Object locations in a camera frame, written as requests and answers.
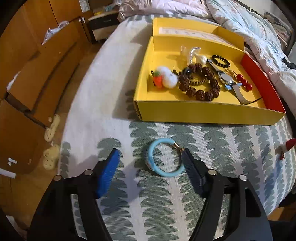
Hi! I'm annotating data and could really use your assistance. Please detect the light blue bangle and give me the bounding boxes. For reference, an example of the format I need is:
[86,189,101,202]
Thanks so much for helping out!
[145,138,185,178]

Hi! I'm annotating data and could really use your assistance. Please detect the large brown bead bracelet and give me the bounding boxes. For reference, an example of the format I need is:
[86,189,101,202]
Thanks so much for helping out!
[178,63,221,102]

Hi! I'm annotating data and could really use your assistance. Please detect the red berry hair clip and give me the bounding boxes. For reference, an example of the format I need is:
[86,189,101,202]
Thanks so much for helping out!
[236,74,253,91]

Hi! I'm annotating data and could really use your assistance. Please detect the grey strap wristwatch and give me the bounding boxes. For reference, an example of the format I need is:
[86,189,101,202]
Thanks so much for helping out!
[207,59,256,105]

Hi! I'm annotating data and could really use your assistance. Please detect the white plush rabbit carrot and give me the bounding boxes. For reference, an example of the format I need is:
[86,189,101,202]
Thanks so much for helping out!
[151,66,178,89]

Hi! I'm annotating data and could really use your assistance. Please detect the black bead bracelet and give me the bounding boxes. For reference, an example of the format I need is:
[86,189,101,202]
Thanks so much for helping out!
[211,54,231,69]

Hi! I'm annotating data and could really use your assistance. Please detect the white garlic shaped ornament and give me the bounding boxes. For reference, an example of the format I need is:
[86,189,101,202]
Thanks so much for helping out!
[194,53,208,66]

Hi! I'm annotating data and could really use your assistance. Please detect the pearl hair claw clip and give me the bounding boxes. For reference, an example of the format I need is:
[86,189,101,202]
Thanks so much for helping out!
[180,45,201,65]

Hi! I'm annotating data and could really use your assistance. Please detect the red gourd santa ornament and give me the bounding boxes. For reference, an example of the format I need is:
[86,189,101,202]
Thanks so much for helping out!
[275,138,296,160]

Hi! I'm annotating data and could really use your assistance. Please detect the blue hair clip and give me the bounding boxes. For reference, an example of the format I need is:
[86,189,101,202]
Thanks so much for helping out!
[225,84,232,91]

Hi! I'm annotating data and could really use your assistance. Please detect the cream slipper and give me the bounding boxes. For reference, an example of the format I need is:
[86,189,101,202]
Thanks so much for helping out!
[44,114,61,142]
[42,144,60,170]

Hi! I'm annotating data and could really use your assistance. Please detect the leaf pattern bed sheet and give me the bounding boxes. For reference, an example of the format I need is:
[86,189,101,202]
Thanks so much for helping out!
[58,14,296,241]

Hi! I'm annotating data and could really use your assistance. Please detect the yellow cardboard box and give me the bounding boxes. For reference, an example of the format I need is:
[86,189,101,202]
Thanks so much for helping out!
[133,18,285,125]

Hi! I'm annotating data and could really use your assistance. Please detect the black clothing pile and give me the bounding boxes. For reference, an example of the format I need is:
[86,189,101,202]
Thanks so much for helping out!
[282,58,296,70]

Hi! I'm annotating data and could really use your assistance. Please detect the wooden wardrobe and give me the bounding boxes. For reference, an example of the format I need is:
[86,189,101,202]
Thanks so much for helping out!
[1,1,90,173]

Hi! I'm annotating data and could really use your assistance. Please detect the white plastic bag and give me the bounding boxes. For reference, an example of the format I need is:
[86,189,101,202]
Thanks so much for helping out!
[42,21,69,45]

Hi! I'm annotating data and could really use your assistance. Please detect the patterned pillow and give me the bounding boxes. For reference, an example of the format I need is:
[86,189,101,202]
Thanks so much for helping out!
[263,11,292,44]

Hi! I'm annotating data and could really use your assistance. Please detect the bedside nightstand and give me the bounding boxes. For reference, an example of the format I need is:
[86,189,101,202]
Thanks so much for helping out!
[88,11,119,41]

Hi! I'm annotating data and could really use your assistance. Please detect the light blue floral duvet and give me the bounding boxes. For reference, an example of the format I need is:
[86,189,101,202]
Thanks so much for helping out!
[206,1,295,114]

